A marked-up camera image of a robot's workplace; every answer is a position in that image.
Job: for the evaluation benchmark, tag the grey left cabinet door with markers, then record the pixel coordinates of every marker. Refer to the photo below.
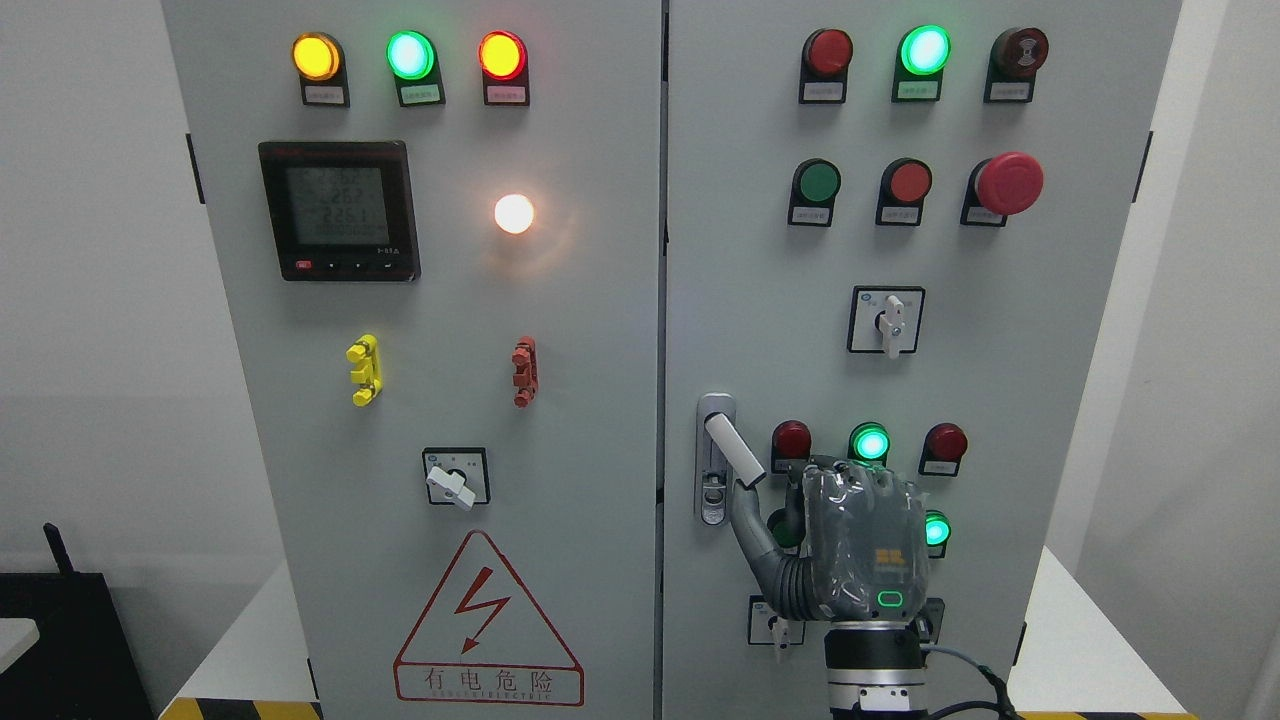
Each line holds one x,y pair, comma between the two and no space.
574,474

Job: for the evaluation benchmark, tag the dark red indicator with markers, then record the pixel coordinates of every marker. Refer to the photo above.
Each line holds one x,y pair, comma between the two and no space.
943,449
791,445

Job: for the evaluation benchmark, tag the green indicator light top left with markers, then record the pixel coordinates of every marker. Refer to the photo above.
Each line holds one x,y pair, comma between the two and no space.
412,60

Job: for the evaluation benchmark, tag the green lit indicator top right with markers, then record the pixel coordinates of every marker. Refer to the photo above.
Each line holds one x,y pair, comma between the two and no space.
920,64

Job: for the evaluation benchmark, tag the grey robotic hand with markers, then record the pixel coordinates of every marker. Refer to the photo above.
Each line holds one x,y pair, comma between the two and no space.
868,560

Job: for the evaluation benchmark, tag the green push button lower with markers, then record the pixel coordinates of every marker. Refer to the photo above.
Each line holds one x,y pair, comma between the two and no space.
787,528

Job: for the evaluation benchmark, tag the red indicator light top right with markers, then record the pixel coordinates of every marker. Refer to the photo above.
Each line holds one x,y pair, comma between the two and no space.
824,67

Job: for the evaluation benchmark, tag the grey right cabinet door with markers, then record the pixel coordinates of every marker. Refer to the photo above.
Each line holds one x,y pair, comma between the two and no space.
759,309

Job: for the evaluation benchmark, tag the red lit indicator light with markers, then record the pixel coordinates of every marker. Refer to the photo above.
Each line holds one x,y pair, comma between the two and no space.
504,62

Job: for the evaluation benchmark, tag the green lit indicator lower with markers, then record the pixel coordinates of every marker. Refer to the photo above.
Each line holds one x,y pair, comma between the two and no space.
938,531

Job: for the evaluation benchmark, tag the red push button upper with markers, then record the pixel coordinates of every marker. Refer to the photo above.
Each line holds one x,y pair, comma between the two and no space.
904,185

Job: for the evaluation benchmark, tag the silver door swing handle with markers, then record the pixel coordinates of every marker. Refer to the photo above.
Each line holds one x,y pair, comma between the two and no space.
721,458

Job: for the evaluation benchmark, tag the green push button upper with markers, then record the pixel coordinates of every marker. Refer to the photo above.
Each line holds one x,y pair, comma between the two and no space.
814,187

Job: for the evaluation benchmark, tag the black rotary knob switch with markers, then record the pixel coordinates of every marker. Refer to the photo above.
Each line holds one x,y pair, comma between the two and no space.
927,623

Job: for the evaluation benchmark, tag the red black buzzer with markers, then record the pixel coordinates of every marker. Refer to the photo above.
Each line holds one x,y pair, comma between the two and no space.
1014,60

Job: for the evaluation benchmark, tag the white selector switch lower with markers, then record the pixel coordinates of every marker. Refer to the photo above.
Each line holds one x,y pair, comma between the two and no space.
766,628

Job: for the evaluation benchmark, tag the white selector switch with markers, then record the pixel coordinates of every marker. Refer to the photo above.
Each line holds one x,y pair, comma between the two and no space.
766,628
885,320

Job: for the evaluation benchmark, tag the yellow terminal clip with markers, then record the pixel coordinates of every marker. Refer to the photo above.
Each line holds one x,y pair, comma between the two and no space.
365,372

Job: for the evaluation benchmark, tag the red electric hazard warning sticker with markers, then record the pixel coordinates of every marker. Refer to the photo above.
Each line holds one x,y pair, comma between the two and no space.
483,638

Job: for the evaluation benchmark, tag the grey cabinet door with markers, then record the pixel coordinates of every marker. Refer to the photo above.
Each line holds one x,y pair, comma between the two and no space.
759,309
574,474

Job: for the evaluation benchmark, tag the black digital power meter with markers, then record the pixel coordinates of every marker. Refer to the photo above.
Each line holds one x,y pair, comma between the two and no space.
341,211

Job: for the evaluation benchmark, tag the white selector switch upper right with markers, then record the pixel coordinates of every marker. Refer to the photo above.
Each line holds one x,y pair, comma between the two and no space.
885,320

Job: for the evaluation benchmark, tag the white selector switch left door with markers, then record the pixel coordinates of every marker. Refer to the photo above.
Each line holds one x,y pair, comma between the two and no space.
457,476

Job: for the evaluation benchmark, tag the dark red indicator right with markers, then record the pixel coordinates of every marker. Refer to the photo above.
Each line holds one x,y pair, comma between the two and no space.
943,449

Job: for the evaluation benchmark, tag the yellow indicator light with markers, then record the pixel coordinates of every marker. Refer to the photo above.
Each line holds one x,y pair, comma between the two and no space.
321,65

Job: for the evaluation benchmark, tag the dark red indicator left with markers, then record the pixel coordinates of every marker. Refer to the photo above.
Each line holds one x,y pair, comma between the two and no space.
791,445

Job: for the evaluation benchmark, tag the white lit indicator light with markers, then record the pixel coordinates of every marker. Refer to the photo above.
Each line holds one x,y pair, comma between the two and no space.
514,213

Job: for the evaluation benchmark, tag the red emergency stop mushroom button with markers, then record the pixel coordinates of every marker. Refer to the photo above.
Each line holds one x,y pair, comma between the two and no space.
1005,185

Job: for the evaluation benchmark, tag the black box with antenna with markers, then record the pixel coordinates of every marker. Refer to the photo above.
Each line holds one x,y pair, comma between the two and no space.
80,666

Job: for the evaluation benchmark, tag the green lit indicator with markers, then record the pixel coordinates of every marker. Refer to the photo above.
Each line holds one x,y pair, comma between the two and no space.
920,64
938,531
869,442

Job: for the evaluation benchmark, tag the green push button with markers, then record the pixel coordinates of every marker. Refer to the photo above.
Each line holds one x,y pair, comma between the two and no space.
787,528
814,187

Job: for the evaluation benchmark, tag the green lit indicator middle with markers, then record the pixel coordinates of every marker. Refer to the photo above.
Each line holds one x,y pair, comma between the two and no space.
869,442

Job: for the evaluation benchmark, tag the red terminal clip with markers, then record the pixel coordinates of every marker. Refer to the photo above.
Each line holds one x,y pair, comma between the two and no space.
525,376

